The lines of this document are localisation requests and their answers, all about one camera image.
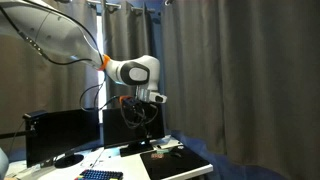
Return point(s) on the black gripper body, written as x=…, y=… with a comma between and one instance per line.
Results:
x=132, y=110

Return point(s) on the black keyboard with coloured keys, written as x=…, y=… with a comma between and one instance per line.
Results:
x=100, y=175

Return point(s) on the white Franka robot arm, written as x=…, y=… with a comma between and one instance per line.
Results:
x=60, y=30

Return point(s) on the black monitor with square base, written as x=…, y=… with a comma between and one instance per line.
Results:
x=133, y=128

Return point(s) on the red checkered small card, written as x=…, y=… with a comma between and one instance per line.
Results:
x=157, y=155

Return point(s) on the black desk mat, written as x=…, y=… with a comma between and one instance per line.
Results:
x=176, y=163

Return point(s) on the black monitor with round base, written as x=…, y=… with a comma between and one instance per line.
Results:
x=63, y=136

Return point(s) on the narrow grey curtain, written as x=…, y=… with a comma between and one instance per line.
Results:
x=128, y=33

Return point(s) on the metal curtain rod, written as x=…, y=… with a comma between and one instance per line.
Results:
x=103, y=4

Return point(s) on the large grey curtain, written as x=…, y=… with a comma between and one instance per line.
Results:
x=246, y=76

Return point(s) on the black camera on monitor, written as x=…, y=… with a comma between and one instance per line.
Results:
x=34, y=115

